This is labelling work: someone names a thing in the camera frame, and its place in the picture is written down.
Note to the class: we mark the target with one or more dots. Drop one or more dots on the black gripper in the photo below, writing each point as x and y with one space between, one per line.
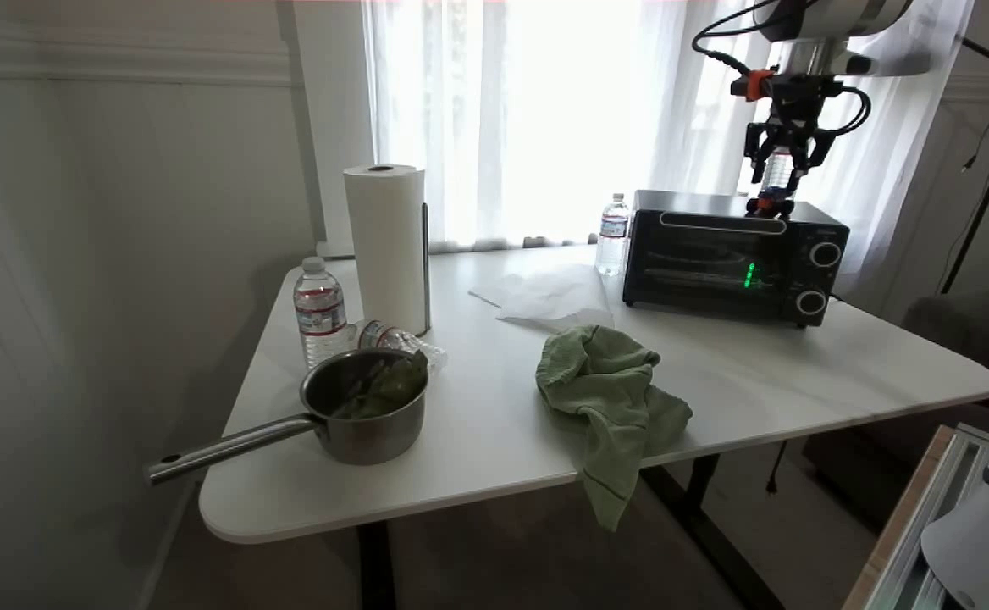
797 110

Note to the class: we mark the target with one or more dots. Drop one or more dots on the blue red toy car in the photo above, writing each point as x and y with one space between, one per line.
770 204

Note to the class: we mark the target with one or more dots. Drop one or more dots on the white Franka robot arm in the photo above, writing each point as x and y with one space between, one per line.
845 16

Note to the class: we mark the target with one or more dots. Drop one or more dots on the black toaster oven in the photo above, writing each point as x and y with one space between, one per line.
721 258

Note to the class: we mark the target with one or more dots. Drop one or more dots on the clear plastic water bottle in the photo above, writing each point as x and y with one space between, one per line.
319 309
614 238

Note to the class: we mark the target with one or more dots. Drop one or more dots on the white sheer curtain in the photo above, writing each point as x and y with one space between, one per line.
539 112

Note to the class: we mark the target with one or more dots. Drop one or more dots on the green cloth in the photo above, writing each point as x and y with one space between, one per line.
607 391

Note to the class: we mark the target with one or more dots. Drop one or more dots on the white paper towel roll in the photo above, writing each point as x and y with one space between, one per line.
383 250

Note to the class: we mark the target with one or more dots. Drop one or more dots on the clear crumpled plastic wrapper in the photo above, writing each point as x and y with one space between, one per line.
387 337

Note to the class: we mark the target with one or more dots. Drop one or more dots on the metal saucepan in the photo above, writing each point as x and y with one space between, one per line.
377 436

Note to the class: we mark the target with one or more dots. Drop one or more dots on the black orange wrist camera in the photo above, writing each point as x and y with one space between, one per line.
761 83

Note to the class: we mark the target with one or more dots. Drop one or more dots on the black table leg frame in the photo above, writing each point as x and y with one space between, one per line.
700 521

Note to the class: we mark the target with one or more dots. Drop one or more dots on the wooden frame robot stand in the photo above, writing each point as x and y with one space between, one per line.
902 545

